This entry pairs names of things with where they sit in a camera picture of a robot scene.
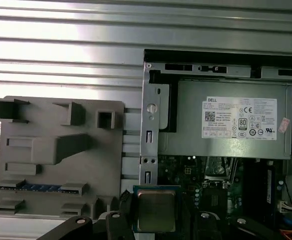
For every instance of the grey power supply unit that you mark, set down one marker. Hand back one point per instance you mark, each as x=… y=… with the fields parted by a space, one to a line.
x=185 y=140

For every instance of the grey plastic parts rack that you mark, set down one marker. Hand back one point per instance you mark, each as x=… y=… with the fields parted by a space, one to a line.
x=61 y=160

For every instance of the silver CPU chip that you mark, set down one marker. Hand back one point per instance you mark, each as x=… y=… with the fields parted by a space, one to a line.
x=157 y=207

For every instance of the metal socket cover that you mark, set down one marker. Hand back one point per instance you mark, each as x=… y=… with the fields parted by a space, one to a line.
x=218 y=170

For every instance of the black CPU socket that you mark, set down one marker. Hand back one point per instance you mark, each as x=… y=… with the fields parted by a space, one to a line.
x=214 y=200

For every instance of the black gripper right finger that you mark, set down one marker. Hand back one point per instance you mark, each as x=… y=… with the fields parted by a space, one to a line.
x=206 y=228

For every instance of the green motherboard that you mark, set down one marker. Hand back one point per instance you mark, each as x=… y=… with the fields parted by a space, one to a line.
x=185 y=172

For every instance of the black PC case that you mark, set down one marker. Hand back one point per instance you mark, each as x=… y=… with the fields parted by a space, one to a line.
x=150 y=150

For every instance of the blue RAM stick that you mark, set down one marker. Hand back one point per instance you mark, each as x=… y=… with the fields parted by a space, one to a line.
x=41 y=188

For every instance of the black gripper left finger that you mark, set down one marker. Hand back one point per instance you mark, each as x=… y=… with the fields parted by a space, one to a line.
x=118 y=227

